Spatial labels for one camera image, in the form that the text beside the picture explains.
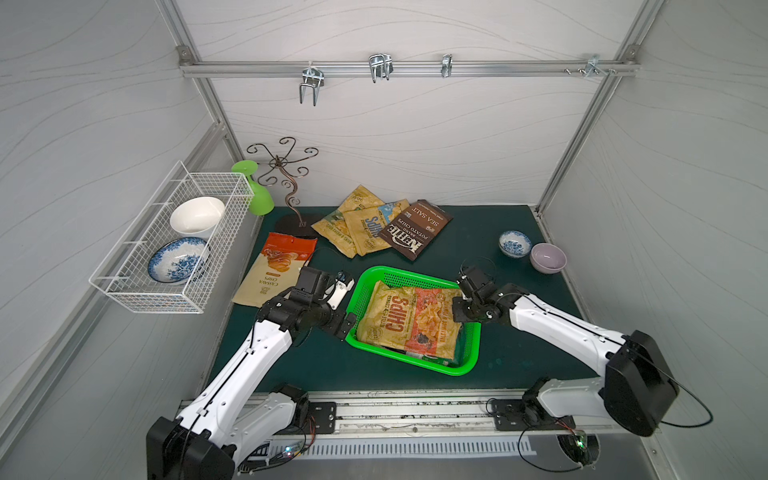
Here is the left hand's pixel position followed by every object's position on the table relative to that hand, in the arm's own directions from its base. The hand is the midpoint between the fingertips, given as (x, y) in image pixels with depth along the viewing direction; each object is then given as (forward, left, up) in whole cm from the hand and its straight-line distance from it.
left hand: (339, 312), depth 78 cm
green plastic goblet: (+32, +28, +11) cm, 44 cm away
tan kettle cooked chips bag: (+2, -21, -9) cm, 23 cm away
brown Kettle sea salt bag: (+40, -22, -10) cm, 47 cm away
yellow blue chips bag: (+38, -1, -11) cm, 39 cm away
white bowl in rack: (+14, +35, +22) cm, 43 cm away
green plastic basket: (+12, -6, -5) cm, 14 cm away
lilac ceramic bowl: (+27, -68, -11) cm, 74 cm away
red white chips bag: (+19, +26, -10) cm, 34 cm away
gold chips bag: (+52, 0, -10) cm, 53 cm away
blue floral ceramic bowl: (+34, -58, -11) cm, 68 cm away
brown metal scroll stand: (+42, +27, -10) cm, 51 cm away
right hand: (+5, -33, -6) cm, 34 cm away
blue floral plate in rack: (+2, +33, +20) cm, 39 cm away
